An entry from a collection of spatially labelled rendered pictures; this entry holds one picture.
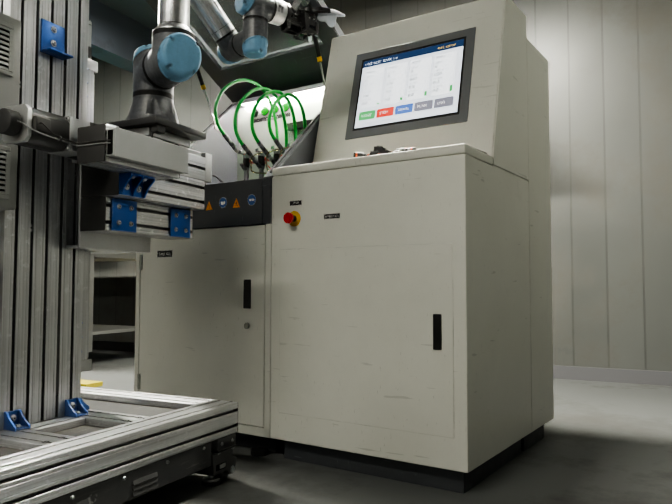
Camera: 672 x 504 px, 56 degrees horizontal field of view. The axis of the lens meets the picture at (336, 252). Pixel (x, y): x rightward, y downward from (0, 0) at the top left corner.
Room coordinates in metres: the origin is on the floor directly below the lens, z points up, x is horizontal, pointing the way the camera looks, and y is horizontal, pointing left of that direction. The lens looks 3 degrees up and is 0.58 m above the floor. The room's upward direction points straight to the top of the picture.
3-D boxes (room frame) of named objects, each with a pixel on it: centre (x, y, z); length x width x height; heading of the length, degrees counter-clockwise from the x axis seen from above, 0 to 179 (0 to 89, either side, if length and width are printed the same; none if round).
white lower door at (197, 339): (2.33, 0.51, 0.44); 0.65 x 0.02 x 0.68; 56
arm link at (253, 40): (1.90, 0.26, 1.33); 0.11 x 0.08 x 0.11; 38
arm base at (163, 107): (1.83, 0.54, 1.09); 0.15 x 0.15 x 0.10
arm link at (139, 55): (1.82, 0.53, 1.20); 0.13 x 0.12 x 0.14; 38
